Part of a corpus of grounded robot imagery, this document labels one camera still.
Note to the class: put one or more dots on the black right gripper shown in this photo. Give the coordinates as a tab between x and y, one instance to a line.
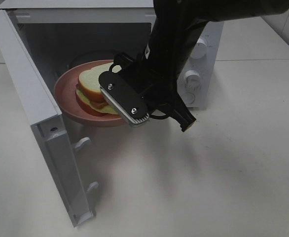
158	92

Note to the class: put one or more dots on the round white door button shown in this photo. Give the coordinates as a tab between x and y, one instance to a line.
188	98

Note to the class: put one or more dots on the toast ham cheese sandwich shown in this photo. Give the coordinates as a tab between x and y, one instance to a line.
88	93

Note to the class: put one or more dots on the pink round plate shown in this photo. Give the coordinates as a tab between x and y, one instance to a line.
64	94

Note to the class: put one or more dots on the white microwave door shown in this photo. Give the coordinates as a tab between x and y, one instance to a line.
45	119

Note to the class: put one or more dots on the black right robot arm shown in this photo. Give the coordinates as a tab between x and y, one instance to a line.
179	24

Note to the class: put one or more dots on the white lower timer knob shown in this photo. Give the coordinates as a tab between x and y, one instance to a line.
190	79

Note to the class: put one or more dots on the white upper power knob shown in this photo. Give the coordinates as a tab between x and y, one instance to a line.
200	49

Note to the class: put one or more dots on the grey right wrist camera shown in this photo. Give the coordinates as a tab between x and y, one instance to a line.
123	98

